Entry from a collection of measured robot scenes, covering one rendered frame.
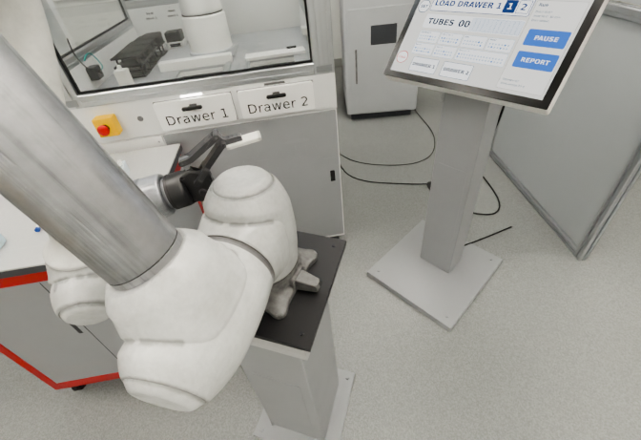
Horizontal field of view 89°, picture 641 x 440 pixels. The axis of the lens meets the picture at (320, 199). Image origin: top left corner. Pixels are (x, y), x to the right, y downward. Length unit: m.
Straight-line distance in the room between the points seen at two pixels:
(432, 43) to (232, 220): 0.89
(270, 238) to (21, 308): 0.94
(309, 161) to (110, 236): 1.17
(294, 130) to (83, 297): 1.03
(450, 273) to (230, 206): 1.35
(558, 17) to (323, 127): 0.83
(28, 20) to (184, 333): 0.44
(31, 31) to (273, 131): 0.97
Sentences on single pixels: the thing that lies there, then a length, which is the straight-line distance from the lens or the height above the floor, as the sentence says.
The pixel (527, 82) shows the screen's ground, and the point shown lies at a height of 1.01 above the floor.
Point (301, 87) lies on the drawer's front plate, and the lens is 1.33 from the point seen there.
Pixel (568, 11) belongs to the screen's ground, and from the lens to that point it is 1.15.
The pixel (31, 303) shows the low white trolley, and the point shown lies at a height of 0.60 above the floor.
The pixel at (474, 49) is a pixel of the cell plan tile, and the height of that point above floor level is 1.06.
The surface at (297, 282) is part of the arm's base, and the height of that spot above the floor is 0.81.
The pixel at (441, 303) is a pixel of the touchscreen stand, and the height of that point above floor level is 0.03.
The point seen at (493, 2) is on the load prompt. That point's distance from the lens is 1.21.
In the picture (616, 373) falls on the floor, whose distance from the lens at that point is 1.76.
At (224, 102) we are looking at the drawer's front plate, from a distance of 1.35.
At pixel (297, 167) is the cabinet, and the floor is 0.55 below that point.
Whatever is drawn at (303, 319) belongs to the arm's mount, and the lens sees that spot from 0.70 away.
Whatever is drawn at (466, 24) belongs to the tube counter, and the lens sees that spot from 1.20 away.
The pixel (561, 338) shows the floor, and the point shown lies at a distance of 1.75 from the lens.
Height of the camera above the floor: 1.36
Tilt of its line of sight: 39 degrees down
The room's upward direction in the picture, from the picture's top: 7 degrees counter-clockwise
